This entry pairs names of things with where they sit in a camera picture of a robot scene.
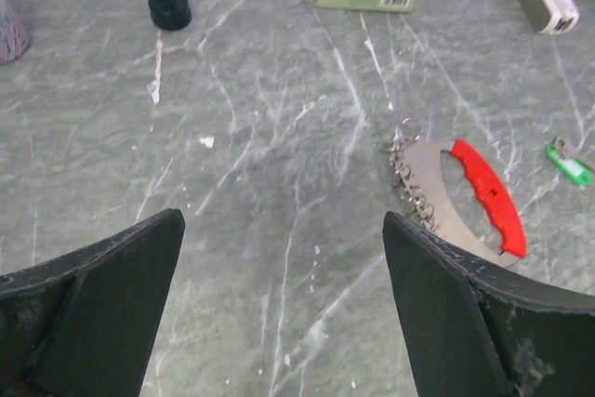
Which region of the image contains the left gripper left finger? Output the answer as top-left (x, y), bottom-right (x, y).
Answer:
top-left (1, 209), bottom-right (185, 396)

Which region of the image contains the red handled metal keyring holder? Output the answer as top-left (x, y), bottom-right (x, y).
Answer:
top-left (387, 118), bottom-right (528, 268)

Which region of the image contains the clear plastic cup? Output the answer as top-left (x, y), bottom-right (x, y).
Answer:
top-left (0, 0), bottom-right (31, 65)

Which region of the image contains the green capped silver key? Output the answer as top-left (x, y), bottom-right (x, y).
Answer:
top-left (545, 136), bottom-right (594, 187)

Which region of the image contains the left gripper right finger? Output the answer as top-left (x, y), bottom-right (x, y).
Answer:
top-left (382, 212), bottom-right (594, 396)

